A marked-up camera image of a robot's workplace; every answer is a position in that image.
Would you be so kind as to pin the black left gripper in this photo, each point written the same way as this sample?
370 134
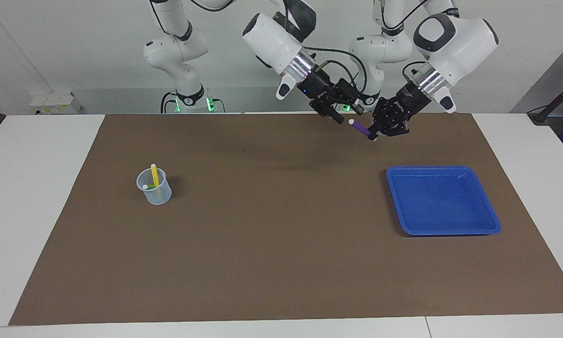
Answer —
410 101

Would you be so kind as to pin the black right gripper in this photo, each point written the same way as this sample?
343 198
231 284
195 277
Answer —
321 89

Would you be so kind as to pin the purple pen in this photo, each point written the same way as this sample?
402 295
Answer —
361 128

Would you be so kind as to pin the yellow pen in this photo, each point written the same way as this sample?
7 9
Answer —
155 176

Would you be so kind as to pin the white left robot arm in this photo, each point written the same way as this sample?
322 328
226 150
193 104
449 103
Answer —
460 42

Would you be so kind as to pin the blue plastic tray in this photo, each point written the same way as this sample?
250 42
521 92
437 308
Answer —
443 202

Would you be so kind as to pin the brown table mat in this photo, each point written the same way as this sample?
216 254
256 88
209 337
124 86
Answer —
281 234

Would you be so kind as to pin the black stand pole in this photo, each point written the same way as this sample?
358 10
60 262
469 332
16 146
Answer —
558 101

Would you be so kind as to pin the translucent plastic cup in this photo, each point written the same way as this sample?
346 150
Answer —
159 196

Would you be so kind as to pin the white wall box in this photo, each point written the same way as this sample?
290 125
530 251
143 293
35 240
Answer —
54 103

